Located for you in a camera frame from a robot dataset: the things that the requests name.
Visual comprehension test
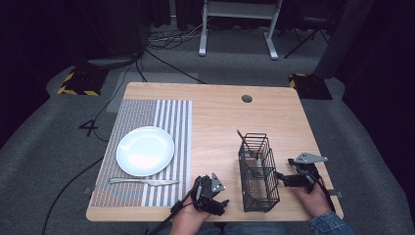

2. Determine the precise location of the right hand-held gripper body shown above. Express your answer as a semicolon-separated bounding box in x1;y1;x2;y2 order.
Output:
287;152;329;194

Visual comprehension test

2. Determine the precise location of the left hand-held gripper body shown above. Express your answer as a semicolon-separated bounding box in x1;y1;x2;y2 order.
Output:
190;172;227;215

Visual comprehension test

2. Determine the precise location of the black wire cutlery basket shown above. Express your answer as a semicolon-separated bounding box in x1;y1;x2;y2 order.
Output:
237;131;281;213

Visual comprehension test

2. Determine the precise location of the person's right hand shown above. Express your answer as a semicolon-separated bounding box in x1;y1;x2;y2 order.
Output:
294;182;333;219

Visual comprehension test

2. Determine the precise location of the person's left hand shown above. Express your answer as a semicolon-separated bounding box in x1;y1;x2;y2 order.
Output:
168;201;212;235

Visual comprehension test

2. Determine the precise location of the silver table knife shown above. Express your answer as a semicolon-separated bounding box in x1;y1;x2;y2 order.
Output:
108;176;181;187

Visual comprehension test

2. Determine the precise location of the white round plate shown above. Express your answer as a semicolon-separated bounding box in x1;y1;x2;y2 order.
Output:
115;125;176;178

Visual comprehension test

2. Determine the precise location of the black yellow striped floor base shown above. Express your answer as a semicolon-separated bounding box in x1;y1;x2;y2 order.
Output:
288;72;334;101
57;66;110;98

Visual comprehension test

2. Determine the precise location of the grey striped placemat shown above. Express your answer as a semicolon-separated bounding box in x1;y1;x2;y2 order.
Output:
89;99;194;209

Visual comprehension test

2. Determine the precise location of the black tripod stand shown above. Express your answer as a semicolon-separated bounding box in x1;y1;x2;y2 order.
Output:
283;14;331;61

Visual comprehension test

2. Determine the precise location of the black tape floor mark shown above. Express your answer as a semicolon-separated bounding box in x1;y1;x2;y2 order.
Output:
77;118;100;138

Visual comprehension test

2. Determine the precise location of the grey upright column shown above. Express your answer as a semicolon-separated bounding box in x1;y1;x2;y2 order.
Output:
312;0;376;80

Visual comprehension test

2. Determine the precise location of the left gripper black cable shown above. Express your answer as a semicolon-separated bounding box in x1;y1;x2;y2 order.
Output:
144;184;201;235

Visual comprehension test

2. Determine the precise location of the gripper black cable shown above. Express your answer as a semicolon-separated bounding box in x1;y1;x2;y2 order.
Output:
313;174;337;213
144;184;201;235

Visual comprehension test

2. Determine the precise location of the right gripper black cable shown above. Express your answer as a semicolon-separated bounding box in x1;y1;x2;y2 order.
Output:
313;174;337;213

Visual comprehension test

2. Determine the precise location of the dark utensil handle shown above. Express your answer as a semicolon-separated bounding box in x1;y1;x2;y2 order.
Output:
236;129;259;159

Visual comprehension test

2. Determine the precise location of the long black floor cable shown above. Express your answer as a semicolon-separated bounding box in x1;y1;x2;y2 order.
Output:
40;156;106;235

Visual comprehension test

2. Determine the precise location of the bundle of floor cables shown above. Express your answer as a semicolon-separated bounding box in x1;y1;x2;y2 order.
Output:
143;23;205;52

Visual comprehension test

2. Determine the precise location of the white metal desk frame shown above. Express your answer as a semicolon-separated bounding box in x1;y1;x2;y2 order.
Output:
198;0;285;62

